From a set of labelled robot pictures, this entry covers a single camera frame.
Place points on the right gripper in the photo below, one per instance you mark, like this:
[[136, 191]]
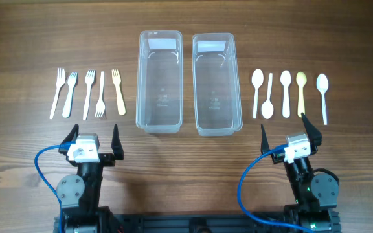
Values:
[[277, 156]]

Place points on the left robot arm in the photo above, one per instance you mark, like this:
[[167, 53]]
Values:
[[79, 194]]

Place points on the long white plastic fork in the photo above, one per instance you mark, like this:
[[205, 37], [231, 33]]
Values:
[[89, 81]]

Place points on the cream yellow plastic spoon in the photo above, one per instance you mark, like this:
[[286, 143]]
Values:
[[301, 81]]

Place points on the thin white plastic fork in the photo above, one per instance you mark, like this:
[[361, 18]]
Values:
[[60, 82]]

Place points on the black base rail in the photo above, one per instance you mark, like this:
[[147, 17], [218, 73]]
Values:
[[197, 223]]

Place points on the cream yellow plastic fork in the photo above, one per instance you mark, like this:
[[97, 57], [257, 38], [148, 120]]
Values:
[[117, 82]]

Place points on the right clear plastic container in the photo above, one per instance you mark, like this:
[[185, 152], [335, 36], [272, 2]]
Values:
[[217, 98]]

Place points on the clear plastic container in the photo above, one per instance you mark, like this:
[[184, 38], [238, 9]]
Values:
[[159, 107], [217, 98]]

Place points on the left clear plastic container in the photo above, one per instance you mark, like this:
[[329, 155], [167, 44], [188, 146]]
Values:
[[159, 107]]

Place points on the white fork tines down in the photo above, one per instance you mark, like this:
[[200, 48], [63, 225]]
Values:
[[100, 105]]

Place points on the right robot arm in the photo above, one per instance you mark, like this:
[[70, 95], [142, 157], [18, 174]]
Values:
[[315, 190]]

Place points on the translucent white spoon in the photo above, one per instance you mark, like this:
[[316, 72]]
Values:
[[322, 86]]

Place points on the pale blue plastic fork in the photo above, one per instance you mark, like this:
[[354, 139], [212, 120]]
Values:
[[71, 82]]

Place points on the white spoon bowl down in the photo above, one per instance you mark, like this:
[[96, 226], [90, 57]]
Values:
[[267, 107]]

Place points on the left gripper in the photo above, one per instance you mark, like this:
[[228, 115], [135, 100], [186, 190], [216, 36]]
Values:
[[107, 158]]

